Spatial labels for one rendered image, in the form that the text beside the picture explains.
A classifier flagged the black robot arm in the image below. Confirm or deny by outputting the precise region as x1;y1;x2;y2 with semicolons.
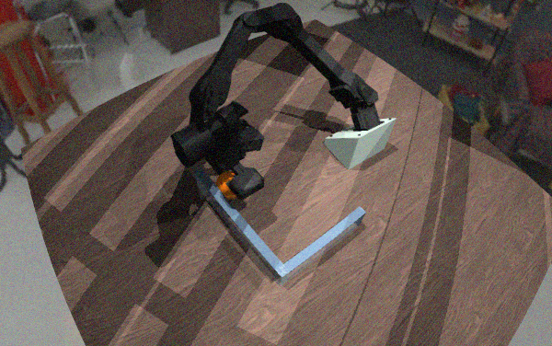
170;3;385;167

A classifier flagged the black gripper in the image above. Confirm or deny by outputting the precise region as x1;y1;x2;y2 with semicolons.
204;137;264;200

